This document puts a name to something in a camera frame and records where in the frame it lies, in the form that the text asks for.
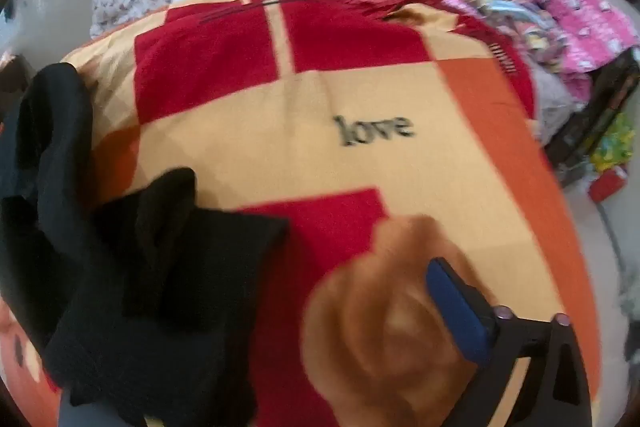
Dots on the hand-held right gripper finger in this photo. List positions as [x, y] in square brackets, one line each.
[460, 312]

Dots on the black pants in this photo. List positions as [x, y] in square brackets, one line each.
[150, 282]

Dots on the red box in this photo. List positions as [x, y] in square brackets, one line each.
[607, 184]

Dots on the grey cloth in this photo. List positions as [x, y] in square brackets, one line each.
[552, 102]

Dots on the green yellow bag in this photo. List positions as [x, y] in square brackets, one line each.
[615, 142]

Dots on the dark cabinet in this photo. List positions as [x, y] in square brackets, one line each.
[595, 107]

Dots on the red yellow printed blanket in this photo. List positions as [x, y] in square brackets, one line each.
[325, 97]

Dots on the colourful cartoon cloth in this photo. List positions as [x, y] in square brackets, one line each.
[520, 27]

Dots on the pink printed blanket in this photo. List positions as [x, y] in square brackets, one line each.
[575, 17]

